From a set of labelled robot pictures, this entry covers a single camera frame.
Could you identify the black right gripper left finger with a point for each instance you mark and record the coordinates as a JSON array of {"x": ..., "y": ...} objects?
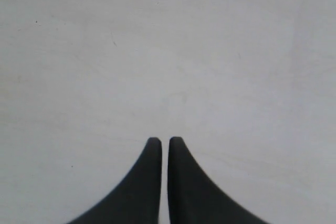
[{"x": 136, "y": 199}]

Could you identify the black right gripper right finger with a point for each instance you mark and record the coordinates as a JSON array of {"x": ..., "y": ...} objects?
[{"x": 193, "y": 197}]

